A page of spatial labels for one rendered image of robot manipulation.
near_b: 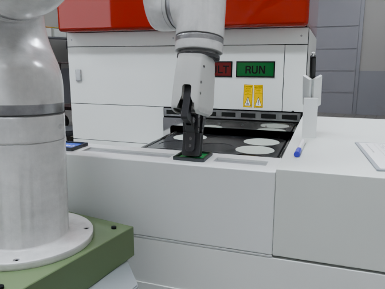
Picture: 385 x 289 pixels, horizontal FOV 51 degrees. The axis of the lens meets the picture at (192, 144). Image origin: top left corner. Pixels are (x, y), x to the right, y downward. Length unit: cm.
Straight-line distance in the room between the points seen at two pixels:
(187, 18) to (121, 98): 75
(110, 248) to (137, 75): 85
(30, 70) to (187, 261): 41
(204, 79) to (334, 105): 849
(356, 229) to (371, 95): 845
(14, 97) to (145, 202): 30
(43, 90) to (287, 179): 37
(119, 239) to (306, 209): 29
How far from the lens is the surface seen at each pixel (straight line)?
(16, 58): 55
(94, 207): 77
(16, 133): 54
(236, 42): 126
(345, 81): 906
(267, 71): 124
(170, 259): 74
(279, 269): 69
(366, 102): 909
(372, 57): 905
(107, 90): 143
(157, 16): 75
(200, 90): 66
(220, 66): 127
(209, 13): 69
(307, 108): 88
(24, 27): 63
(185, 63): 66
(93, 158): 74
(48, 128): 55
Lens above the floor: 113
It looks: 12 degrees down
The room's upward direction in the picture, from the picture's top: straight up
